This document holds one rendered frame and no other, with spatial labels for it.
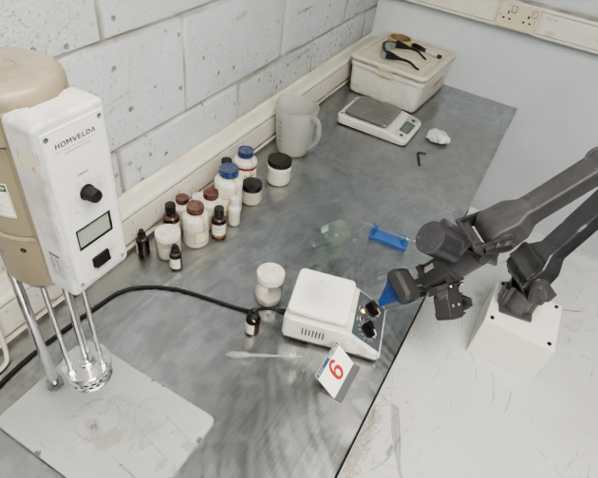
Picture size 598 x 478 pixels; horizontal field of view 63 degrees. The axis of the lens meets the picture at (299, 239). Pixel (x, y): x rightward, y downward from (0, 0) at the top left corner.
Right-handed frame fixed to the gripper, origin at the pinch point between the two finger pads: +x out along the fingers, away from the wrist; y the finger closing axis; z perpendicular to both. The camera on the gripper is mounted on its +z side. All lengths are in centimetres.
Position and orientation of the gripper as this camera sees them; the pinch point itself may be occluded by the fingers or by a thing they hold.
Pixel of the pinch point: (405, 293)
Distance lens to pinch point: 98.2
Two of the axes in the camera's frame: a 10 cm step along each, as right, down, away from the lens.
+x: -5.9, 5.2, 6.2
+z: 3.8, 8.6, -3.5
